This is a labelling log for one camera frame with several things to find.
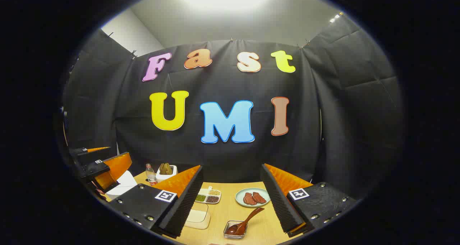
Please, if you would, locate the clear plastic water bottle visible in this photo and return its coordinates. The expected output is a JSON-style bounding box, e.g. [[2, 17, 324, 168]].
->
[[146, 163, 158, 186]]

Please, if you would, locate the clear rice container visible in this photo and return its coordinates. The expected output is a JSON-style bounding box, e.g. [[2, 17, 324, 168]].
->
[[184, 202, 211, 230]]

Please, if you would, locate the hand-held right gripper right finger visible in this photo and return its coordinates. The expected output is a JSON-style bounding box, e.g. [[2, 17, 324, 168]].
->
[[261, 163, 360, 238]]

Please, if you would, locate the pale green plate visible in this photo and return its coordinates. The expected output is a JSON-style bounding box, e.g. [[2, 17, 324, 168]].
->
[[235, 188, 271, 208]]

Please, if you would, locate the white rice cooker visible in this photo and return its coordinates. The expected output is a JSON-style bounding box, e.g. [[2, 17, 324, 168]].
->
[[104, 170, 139, 200]]

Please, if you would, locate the white toaster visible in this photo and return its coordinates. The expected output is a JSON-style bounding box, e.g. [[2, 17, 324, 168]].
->
[[155, 165, 178, 183]]

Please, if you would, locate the white divided bean dish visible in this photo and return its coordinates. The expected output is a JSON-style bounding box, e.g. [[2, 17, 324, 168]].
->
[[194, 186, 222, 204]]

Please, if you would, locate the small clear chopstick holder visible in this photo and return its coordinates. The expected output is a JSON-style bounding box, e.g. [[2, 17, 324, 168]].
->
[[223, 220, 248, 240]]

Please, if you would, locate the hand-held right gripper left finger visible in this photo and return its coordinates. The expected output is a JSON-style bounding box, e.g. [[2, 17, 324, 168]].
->
[[108, 165, 204, 238]]

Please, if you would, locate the black backdrop cloth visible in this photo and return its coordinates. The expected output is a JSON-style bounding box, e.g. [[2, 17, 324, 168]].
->
[[61, 13, 405, 202]]

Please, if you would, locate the brown wooden spoon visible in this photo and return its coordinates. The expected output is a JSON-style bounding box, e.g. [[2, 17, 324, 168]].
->
[[226, 207, 265, 236]]

